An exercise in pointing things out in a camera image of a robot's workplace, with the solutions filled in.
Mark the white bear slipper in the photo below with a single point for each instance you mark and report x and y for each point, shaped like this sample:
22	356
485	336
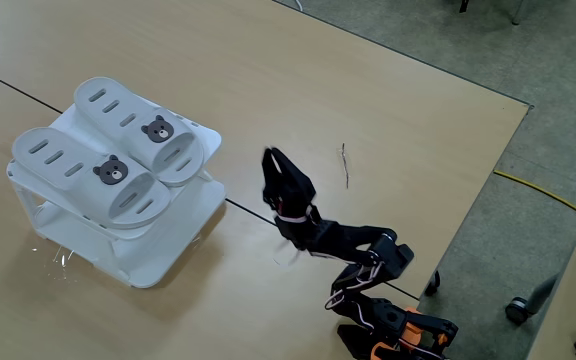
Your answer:
138	175
183	135

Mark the white two-tier box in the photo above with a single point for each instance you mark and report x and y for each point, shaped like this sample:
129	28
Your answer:
168	240

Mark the black caster wheel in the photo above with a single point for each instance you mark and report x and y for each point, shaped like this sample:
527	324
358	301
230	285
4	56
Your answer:
432	284

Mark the grey caster wheel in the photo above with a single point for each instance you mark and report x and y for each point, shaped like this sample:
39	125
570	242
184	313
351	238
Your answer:
517	311

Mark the black chair leg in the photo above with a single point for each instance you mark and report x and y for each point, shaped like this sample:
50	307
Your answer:
464	5

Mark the grey metal leg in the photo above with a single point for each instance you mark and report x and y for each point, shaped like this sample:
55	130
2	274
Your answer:
518	11

